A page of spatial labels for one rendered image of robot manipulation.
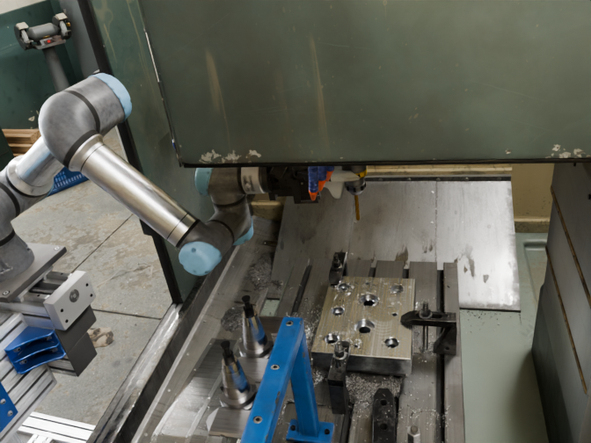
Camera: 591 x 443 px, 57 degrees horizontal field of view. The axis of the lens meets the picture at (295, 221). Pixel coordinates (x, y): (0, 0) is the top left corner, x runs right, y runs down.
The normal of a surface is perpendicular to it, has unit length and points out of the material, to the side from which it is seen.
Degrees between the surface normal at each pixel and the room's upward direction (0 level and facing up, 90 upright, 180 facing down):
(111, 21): 90
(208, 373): 8
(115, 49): 90
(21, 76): 90
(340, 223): 24
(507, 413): 0
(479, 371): 0
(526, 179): 90
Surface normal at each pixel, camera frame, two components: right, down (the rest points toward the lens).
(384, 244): -0.20, -0.56
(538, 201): -0.21, 0.54
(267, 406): -0.12, -0.84
